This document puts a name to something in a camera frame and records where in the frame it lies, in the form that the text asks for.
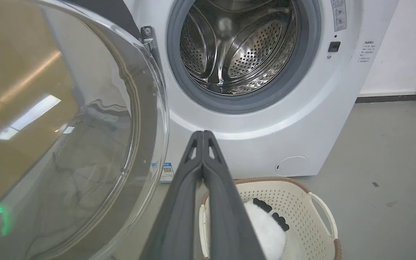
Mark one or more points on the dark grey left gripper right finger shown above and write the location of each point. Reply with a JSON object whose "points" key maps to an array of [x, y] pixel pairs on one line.
{"points": [[226, 216]]}

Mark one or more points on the cream perforated laundry basket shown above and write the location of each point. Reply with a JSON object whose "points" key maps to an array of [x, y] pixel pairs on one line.
{"points": [[302, 216]]}

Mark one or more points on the grey metal bracket with bolt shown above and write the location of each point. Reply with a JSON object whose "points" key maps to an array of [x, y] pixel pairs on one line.
{"points": [[148, 38]]}

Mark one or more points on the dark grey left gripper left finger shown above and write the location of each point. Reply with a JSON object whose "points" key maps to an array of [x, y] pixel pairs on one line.
{"points": [[173, 216]]}

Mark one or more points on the white front-load washing machine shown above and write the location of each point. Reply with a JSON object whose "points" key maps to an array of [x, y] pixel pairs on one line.
{"points": [[265, 137]]}

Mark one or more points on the blue and white energy label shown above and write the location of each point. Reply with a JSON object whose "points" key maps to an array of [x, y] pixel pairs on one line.
{"points": [[167, 172]]}

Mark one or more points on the round glass washing machine door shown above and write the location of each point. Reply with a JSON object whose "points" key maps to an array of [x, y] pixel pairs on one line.
{"points": [[67, 126]]}

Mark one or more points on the white and black plush toy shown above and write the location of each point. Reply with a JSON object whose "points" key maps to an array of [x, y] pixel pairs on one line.
{"points": [[267, 234]]}

